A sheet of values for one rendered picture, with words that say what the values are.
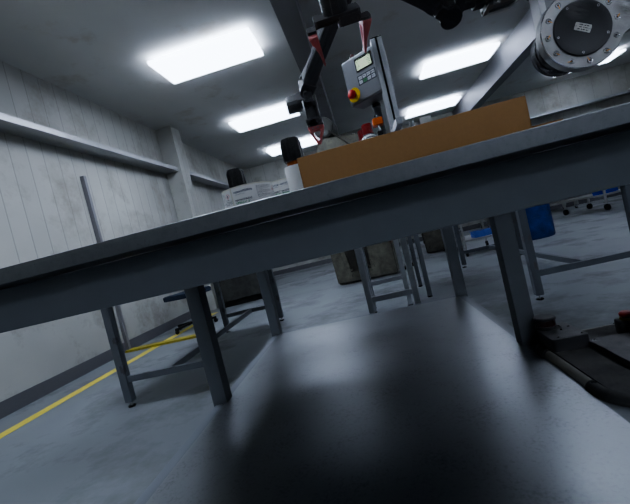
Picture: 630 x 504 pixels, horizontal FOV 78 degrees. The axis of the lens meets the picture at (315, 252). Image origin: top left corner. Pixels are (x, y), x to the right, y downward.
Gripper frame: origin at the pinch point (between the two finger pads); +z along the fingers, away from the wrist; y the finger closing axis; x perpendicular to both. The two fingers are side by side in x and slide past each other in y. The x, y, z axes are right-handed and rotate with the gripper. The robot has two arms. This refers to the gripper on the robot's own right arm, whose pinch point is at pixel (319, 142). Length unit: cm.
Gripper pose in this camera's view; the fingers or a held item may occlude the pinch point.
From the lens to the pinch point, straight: 169.2
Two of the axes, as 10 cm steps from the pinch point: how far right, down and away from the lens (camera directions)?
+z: 2.3, 9.7, 0.4
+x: 9.7, -2.2, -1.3
